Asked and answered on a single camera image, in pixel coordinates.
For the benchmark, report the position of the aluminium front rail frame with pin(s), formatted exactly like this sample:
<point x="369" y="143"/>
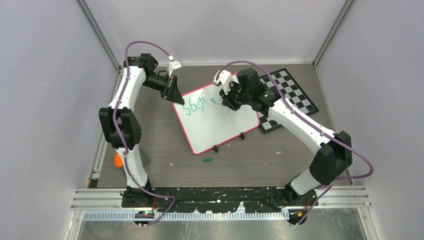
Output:
<point x="106" y="204"/>

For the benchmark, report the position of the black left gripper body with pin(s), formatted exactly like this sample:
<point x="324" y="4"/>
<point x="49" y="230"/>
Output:
<point x="159" y="83"/>

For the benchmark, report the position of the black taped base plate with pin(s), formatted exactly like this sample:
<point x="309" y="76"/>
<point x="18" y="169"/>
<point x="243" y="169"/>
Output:
<point x="218" y="200"/>

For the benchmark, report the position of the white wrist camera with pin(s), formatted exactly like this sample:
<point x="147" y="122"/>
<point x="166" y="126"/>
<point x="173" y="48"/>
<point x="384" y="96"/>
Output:
<point x="223" y="78"/>
<point x="172" y="65"/>

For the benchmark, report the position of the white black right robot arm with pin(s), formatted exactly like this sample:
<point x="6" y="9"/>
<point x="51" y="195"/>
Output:
<point x="331" y="150"/>

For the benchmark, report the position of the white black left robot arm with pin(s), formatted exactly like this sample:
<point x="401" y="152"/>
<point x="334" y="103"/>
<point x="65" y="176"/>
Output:
<point x="120" y="126"/>

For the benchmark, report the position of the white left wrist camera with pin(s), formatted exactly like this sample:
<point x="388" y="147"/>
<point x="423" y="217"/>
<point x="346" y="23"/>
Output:
<point x="172" y="65"/>

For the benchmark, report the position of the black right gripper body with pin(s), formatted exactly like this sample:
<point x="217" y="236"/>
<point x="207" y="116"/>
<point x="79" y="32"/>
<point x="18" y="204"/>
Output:
<point x="236" y="97"/>

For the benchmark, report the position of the black and white chessboard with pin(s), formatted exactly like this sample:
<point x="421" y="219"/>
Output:
<point x="294" y="93"/>

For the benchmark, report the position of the pink-framed whiteboard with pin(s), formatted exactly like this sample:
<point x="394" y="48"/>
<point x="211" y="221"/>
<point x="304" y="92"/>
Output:
<point x="206" y="124"/>

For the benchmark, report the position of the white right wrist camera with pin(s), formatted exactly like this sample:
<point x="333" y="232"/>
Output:
<point x="223" y="78"/>

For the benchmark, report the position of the grey studded baseplate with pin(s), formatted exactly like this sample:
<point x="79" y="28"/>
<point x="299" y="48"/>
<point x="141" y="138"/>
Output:
<point x="145" y="160"/>

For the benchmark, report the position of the small orange block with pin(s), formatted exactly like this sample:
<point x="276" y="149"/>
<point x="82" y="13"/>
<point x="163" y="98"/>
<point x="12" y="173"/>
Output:
<point x="118" y="161"/>

